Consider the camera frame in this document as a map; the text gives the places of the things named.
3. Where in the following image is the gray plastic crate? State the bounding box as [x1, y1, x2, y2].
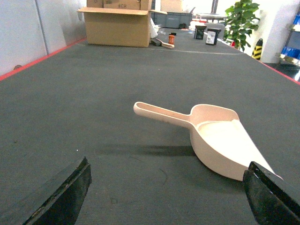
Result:
[151, 12, 192, 29]

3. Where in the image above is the orange bottle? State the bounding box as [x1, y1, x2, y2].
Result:
[168, 34, 175, 45]

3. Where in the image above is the black box white label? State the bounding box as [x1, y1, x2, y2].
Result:
[206, 28, 221, 45]

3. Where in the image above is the wooden handled brush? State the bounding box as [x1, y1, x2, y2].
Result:
[150, 38, 174, 49]

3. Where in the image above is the green potted plant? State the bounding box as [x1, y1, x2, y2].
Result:
[224, 0, 260, 51]

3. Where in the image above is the black box behind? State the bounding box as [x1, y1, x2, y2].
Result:
[194, 25, 207, 40]

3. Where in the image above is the metal shelf rack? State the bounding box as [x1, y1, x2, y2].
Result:
[277, 6, 300, 67]

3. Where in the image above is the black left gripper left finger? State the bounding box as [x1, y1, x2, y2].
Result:
[0, 157, 91, 225]

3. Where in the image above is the beige plastic dustpan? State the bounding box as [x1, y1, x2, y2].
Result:
[133, 102, 274, 181]

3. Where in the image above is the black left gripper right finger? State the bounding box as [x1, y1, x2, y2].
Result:
[242, 161, 300, 225]

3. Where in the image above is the large cardboard box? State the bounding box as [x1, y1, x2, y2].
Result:
[77, 0, 167, 47]

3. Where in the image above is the yellow black traffic cone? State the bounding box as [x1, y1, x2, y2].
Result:
[251, 38, 263, 60]

